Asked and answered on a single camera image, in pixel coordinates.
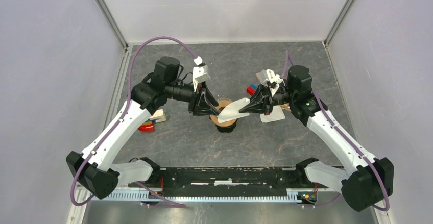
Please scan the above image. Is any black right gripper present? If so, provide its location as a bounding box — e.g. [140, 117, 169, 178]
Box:
[239, 83, 297, 116]

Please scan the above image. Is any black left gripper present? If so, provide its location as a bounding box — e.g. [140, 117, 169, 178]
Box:
[165, 80, 219, 117]

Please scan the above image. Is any round wooden dripper stand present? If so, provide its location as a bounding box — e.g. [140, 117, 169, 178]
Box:
[209, 98, 237, 128]

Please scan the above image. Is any orange black coffee filter box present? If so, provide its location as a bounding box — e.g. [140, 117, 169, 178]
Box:
[280, 103, 291, 111]

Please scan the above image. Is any white paper coffee filter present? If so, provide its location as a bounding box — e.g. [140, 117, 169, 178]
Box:
[223, 98, 250, 119]

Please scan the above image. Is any dark green glass dripper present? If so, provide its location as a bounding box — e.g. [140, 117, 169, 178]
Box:
[215, 119, 237, 133]

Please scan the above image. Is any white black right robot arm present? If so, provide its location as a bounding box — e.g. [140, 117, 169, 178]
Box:
[239, 65, 394, 212]

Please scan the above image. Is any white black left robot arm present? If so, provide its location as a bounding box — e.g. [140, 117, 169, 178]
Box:
[66, 57, 220, 199]

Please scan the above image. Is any loose white paper filter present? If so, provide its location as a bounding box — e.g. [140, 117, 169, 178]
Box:
[260, 106, 285, 123]

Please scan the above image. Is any red lego brick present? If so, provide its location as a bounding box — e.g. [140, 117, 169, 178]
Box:
[246, 86, 256, 96]

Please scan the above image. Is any blue lego brick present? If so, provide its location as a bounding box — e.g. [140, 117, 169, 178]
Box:
[249, 84, 257, 91]

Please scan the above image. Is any white wooden block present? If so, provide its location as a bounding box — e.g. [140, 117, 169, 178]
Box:
[149, 109, 166, 123]

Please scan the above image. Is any colourful toy block stack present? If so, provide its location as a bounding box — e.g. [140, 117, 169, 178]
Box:
[138, 119, 161, 132]

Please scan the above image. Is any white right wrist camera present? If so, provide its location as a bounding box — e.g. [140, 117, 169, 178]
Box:
[260, 69, 283, 88]

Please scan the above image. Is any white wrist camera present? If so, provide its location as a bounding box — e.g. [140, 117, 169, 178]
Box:
[260, 69, 283, 88]
[192, 56, 210, 92]

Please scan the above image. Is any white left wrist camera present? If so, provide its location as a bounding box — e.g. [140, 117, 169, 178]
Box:
[192, 56, 210, 92]

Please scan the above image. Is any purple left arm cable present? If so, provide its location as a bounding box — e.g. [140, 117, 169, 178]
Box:
[70, 36, 200, 208]

